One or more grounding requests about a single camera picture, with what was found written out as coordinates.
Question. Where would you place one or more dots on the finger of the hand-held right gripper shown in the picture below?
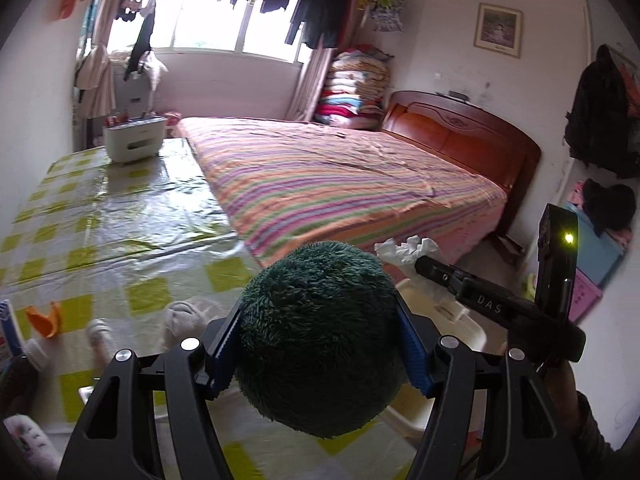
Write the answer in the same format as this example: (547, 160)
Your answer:
(440, 272)

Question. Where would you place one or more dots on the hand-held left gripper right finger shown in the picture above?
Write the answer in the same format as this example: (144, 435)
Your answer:
(415, 355)

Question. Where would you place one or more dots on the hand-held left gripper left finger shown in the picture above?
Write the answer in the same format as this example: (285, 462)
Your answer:
(225, 355)

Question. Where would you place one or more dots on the white plastic bin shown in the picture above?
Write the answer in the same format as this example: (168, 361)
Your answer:
(435, 310)

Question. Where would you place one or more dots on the white tissue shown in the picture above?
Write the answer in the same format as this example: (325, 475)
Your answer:
(407, 250)

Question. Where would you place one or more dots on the green plush ball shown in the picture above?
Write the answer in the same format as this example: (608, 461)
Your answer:
(320, 335)

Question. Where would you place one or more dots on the white toothpaste tube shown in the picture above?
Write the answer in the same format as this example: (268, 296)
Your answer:
(9, 332)

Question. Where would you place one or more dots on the person's right forearm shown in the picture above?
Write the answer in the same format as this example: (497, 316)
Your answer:
(597, 445)

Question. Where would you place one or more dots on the person's right hand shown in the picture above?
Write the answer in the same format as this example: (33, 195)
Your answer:
(560, 390)

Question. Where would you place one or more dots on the blue box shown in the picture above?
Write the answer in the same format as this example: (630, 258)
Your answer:
(597, 255)

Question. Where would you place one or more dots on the pink box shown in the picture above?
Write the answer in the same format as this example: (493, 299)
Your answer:
(585, 297)

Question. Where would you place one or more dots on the black hat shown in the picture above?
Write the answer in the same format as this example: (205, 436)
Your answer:
(607, 205)

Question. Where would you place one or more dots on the wooden bed headboard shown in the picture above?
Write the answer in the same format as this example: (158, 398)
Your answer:
(450, 130)

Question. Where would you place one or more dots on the bed with striped cover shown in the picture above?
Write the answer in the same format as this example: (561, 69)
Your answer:
(325, 180)

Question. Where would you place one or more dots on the dark hanging coats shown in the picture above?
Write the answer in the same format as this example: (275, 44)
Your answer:
(600, 110)

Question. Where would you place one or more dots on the orange peel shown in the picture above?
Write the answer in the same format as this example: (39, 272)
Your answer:
(47, 322)

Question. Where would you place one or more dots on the small white bottle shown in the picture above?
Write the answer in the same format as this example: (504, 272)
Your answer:
(36, 355)

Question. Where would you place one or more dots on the stack of folded quilts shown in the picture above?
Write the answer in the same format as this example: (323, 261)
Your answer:
(352, 90)

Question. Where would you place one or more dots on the pink curtain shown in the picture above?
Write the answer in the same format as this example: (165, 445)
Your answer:
(310, 85)

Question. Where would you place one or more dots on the white utensil holder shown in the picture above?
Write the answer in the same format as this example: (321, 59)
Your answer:
(135, 140)

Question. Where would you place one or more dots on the white floor appliance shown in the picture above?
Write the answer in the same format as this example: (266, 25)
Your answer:
(132, 92)

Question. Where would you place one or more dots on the row of hanging clothes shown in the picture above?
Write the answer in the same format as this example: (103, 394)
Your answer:
(320, 5)

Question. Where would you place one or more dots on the beige curtain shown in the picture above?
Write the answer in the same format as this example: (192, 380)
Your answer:
(97, 70)

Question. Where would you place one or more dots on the dark hanging garments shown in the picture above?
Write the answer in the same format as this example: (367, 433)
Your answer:
(140, 35)

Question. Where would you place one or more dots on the window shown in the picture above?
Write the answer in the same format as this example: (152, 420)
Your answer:
(210, 15)

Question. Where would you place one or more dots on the framed wall picture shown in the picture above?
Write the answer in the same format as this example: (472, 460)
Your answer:
(497, 30)

